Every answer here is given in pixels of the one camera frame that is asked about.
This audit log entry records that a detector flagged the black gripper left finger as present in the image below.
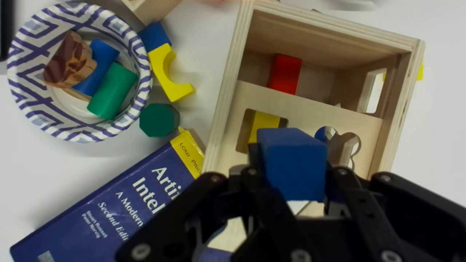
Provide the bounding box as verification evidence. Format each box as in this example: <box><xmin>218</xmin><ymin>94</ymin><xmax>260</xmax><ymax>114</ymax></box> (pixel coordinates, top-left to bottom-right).
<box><xmin>116</xmin><ymin>142</ymin><xmax>312</xmax><ymax>262</ymax></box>

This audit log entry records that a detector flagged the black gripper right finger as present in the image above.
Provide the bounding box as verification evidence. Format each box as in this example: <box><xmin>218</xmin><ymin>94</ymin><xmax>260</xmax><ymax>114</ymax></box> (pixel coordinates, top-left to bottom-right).
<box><xmin>325</xmin><ymin>143</ymin><xmax>466</xmax><ymax>262</ymax></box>

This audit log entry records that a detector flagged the blue rectangular wooden block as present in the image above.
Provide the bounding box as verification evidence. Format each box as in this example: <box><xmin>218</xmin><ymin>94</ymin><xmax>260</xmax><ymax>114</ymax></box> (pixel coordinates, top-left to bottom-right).
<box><xmin>257</xmin><ymin>126</ymin><xmax>330</xmax><ymax>203</ymax></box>

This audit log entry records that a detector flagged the yellow block inside sorter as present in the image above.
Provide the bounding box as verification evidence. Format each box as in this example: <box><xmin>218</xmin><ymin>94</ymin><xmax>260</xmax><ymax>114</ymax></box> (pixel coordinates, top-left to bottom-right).
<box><xmin>248</xmin><ymin>110</ymin><xmax>283</xmax><ymax>145</ymax></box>

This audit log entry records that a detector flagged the green octagon block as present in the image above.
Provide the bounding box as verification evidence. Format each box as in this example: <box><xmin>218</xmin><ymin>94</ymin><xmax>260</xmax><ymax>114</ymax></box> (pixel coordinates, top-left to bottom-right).
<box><xmin>139</xmin><ymin>101</ymin><xmax>183</xmax><ymax>139</ymax></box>

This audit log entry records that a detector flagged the wooden shape sorter box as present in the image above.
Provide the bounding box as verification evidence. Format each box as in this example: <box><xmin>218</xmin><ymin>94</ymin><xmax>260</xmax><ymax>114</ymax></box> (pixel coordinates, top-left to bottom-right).
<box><xmin>200</xmin><ymin>0</ymin><xmax>427</xmax><ymax>180</ymax></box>

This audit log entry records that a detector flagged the red block inside sorter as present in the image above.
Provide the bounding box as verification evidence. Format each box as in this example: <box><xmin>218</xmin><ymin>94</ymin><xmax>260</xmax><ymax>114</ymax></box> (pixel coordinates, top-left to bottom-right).
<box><xmin>267</xmin><ymin>52</ymin><xmax>305</xmax><ymax>95</ymax></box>

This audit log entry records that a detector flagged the green cylinder block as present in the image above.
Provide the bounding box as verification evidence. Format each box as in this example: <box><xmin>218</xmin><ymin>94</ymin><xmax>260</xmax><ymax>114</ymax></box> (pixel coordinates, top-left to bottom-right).
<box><xmin>87</xmin><ymin>61</ymin><xmax>140</xmax><ymax>122</ymax></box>

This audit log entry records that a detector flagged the yellow arch block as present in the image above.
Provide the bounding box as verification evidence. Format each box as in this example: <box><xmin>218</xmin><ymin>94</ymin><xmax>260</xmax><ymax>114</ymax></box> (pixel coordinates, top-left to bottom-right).
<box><xmin>148</xmin><ymin>40</ymin><xmax>197</xmax><ymax>104</ymax></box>

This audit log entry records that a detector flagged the small blue cube block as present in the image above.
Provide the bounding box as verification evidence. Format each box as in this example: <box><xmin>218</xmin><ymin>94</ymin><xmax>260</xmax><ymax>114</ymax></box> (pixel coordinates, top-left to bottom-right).
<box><xmin>138</xmin><ymin>20</ymin><xmax>174</xmax><ymax>53</ymax></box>

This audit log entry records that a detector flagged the blue cylinder block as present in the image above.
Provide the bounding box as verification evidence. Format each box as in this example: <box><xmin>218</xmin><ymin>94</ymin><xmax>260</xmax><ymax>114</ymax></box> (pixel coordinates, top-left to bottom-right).
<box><xmin>72</xmin><ymin>37</ymin><xmax>121</xmax><ymax>98</ymax></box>

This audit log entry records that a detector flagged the brown carved wooden block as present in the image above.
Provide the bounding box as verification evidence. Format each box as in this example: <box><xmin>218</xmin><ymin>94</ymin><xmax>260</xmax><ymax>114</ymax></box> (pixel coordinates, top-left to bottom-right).
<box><xmin>43</xmin><ymin>30</ymin><xmax>100</xmax><ymax>90</ymax></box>

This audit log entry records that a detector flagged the small wooden block tray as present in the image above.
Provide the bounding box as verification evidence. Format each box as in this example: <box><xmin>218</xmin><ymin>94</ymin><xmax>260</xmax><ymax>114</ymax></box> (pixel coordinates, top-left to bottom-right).
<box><xmin>120</xmin><ymin>0</ymin><xmax>184</xmax><ymax>26</ymax></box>

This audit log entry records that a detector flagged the blue Artificial Intelligence textbook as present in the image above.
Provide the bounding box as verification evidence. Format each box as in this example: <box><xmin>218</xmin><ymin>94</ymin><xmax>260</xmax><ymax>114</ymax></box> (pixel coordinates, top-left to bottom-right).
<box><xmin>9</xmin><ymin>127</ymin><xmax>207</xmax><ymax>262</ymax></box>

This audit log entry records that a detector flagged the blue patterned paper bowl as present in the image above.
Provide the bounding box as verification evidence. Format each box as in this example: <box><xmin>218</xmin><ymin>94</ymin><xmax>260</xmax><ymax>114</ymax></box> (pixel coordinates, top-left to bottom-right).
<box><xmin>5</xmin><ymin>1</ymin><xmax>155</xmax><ymax>145</ymax></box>

